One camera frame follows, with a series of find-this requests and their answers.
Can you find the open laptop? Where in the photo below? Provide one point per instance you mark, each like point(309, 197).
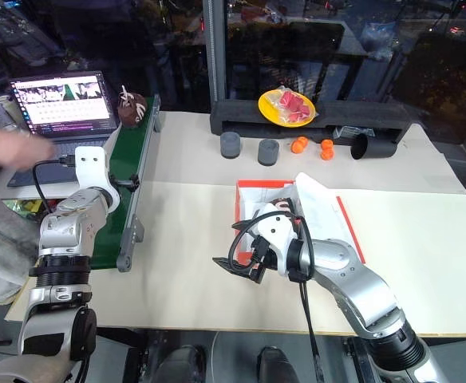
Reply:
point(63, 105)

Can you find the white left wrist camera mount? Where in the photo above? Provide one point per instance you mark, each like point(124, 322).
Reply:
point(92, 169)

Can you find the aluminium frame post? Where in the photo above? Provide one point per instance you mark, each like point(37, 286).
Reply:
point(217, 52)

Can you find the black foam block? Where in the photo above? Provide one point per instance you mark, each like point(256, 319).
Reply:
point(360, 113)

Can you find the small clear plastic bag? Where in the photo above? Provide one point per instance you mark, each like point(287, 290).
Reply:
point(346, 131)

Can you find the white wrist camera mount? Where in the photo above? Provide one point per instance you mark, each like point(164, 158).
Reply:
point(92, 169)
point(275, 233)

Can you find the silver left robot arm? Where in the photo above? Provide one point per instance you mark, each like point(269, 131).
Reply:
point(65, 223)

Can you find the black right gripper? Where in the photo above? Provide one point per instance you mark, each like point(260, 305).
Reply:
point(263, 255)

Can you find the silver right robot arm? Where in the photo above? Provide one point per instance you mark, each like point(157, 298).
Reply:
point(348, 271)

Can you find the black and white shoe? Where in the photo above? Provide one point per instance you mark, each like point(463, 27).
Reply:
point(283, 205)

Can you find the grey foam cylinder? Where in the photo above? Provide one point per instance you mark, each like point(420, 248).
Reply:
point(267, 151)
point(230, 145)

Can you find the small orange fruit toy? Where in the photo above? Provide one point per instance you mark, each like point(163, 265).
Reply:
point(299, 144)
point(327, 148)

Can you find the person's bare hand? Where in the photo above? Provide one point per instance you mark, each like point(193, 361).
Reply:
point(13, 147)

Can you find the black cylindrical cup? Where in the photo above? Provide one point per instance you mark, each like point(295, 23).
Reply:
point(374, 147)

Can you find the orange and white shoebox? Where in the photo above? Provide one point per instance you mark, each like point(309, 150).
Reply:
point(325, 207)

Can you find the bag of red blocks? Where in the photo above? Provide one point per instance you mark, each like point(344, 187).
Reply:
point(293, 104)

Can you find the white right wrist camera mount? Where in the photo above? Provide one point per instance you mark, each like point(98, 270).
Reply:
point(275, 233)

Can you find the dark rounded shape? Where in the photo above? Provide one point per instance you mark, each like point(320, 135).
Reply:
point(276, 364)
point(185, 364)

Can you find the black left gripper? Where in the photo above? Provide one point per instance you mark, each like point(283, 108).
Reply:
point(126, 183)

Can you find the green conveyor belt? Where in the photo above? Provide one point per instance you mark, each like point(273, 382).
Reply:
point(127, 159)

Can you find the yellow plate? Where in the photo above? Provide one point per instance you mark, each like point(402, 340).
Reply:
point(269, 109)

